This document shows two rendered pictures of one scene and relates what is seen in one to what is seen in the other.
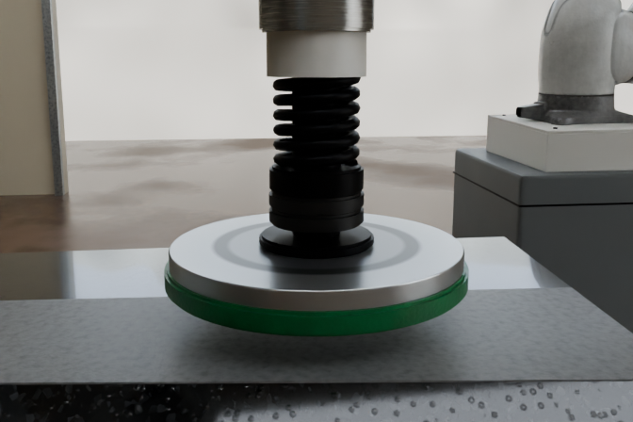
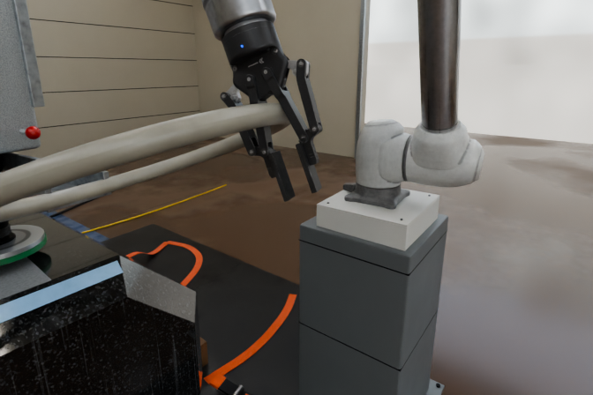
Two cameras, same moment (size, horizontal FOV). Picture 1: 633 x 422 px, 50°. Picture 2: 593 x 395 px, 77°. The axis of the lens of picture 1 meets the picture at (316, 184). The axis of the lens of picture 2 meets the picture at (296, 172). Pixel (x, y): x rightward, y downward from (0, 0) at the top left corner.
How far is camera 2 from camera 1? 1.30 m
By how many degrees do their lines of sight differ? 42
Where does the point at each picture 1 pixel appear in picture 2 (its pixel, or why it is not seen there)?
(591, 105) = (366, 192)
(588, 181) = (331, 237)
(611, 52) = (379, 163)
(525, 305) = (25, 279)
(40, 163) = (350, 141)
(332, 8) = not seen: outside the picture
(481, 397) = not seen: outside the picture
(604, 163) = (346, 230)
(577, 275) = (327, 286)
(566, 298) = (37, 281)
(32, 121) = (349, 121)
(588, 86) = (364, 181)
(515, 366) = not seen: outside the picture
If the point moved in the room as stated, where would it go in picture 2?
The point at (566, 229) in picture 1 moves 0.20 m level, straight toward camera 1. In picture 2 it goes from (321, 259) to (266, 272)
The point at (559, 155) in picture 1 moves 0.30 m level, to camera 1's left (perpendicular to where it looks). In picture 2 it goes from (323, 219) to (263, 198)
